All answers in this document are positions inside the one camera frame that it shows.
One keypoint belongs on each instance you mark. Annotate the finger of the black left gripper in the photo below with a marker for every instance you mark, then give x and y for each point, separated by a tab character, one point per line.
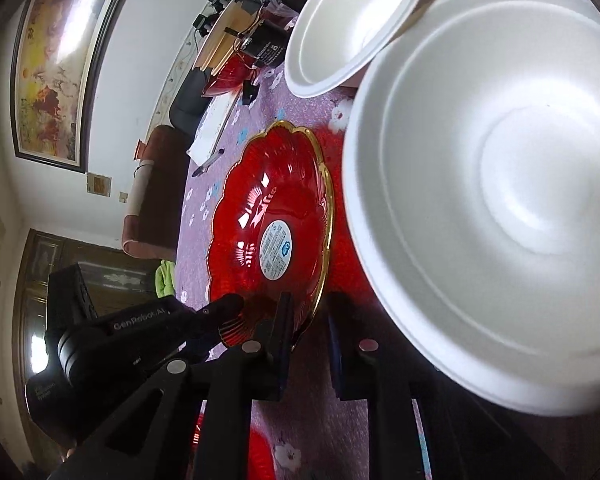
203	327

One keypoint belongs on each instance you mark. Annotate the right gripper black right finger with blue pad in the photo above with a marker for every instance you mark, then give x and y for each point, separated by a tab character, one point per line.
421	424

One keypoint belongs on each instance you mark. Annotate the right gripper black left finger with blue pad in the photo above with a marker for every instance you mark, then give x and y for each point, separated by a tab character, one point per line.
150	435

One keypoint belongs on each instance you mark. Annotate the red scalloped plate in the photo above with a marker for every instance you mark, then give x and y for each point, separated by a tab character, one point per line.
260	463

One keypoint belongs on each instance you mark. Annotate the red gold-rimmed plate with label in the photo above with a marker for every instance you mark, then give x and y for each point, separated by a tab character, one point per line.
272	229

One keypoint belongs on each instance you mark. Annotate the white foam bowl front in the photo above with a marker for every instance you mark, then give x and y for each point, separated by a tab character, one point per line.
471	178

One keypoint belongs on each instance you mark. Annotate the white foam bowl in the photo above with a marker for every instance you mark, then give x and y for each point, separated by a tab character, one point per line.
334	40
471	178

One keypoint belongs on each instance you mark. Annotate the stack of beige paper bowls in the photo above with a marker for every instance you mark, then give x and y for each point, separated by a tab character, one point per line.
219	44

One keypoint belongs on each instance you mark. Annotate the green cloth pile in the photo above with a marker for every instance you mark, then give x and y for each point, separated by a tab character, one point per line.
165	279

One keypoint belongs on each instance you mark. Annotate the wooden glass door cabinet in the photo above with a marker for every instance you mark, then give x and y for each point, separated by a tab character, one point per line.
64	280

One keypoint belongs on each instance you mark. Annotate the brown armchair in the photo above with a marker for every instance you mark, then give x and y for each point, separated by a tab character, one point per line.
151	225

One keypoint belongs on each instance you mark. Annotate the white paper sheet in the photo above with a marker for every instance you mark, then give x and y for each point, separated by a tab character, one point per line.
211	127

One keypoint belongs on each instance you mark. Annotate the black leather sofa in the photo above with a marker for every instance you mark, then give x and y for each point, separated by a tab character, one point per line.
189	104

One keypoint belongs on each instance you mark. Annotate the black clip on table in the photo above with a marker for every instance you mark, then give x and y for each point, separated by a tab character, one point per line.
250	92

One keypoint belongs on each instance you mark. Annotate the black round jar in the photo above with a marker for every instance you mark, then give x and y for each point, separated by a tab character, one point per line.
266	44

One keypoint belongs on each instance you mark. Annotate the framed horse painting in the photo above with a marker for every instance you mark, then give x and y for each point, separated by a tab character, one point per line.
56	61

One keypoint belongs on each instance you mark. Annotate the small yellow wall picture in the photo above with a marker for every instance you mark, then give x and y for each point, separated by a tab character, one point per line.
97	184

